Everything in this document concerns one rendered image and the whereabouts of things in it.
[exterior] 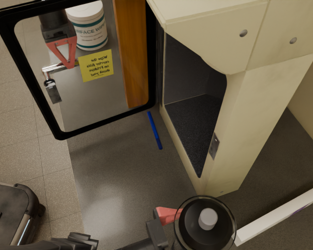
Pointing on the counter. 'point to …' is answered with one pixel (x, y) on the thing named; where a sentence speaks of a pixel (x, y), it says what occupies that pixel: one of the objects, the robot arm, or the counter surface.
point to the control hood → (213, 28)
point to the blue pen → (154, 130)
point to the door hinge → (159, 62)
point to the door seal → (32, 78)
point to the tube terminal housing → (257, 93)
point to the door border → (34, 75)
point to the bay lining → (189, 74)
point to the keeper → (214, 146)
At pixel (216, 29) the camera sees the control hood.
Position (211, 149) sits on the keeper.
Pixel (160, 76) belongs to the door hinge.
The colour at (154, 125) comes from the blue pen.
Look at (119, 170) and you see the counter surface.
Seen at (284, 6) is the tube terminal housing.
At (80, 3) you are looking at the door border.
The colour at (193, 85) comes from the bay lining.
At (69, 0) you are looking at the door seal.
